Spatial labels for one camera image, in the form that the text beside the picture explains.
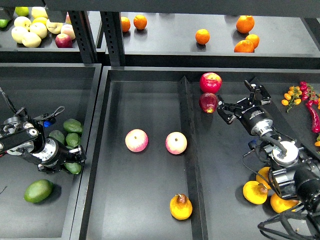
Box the pale yellow pear left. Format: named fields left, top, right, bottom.
left=11, top=26, right=29, bottom=44

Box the pale yellow pear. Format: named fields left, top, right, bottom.
left=11, top=26, right=29, bottom=44
left=29, top=22, right=48, bottom=39
left=21, top=32, right=42, bottom=48

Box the black centre tray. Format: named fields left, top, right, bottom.
left=79, top=67, right=275, bottom=240

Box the red chili pepper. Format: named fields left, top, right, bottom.
left=305, top=100, right=320, bottom=133

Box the pale yellow pear front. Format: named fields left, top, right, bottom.
left=21, top=32, right=42, bottom=48

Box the orange small right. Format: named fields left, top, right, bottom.
left=245, top=34, right=260, bottom=49

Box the pink apple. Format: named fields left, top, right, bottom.
left=125, top=129, right=149, bottom=153
left=165, top=131, right=188, bottom=155

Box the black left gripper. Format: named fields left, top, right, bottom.
left=36, top=139, right=87, bottom=173

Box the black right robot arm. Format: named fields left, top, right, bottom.
left=216, top=80, right=320, bottom=240

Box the dark green avocado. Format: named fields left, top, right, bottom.
left=64, top=162, right=82, bottom=175

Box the orange far left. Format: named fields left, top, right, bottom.
left=120, top=16, right=131, bottom=33

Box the green lime on shelf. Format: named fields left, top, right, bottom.
left=15, top=6, right=29, bottom=17

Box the pale yellow pear middle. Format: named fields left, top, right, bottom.
left=29, top=22, right=48, bottom=39

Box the large orange top right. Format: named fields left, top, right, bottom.
left=236, top=15, right=255, bottom=34

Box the orange cherry tomato bunch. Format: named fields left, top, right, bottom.
left=281, top=86, right=302, bottom=113

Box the orange centre shelf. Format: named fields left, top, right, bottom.
left=195, top=28, right=211, bottom=45

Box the bright red apple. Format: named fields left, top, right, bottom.
left=199, top=72, right=222, bottom=94

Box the orange front right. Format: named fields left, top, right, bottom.
left=233, top=40, right=255, bottom=53

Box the black shelf post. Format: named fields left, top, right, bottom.
left=100, top=11, right=126, bottom=67

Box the yellow pear back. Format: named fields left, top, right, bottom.
left=255, top=166, right=271, bottom=190

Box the dark red apple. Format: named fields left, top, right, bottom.
left=199, top=92, right=218, bottom=114

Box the pink apple right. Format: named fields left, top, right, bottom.
left=165, top=131, right=188, bottom=155

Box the red apple on shelf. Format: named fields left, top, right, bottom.
left=55, top=33, right=73, bottom=48

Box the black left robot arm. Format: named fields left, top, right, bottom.
left=0, top=90, right=86, bottom=174

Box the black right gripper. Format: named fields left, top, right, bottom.
left=216, top=80, right=273, bottom=137

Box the light green avocado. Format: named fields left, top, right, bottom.
left=23, top=179, right=54, bottom=204

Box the green avocado in pile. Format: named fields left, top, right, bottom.
left=63, top=118, right=83, bottom=134

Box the red cherry tomato bunch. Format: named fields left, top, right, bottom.
left=299, top=81, right=320, bottom=110

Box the pink apple left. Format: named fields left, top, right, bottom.
left=125, top=129, right=149, bottom=153

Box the black left tray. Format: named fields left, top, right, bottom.
left=0, top=63, right=101, bottom=240

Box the black tray divider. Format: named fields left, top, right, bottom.
left=177, top=76, right=209, bottom=240

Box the black tray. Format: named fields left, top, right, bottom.
left=0, top=63, right=101, bottom=240
left=79, top=67, right=275, bottom=240

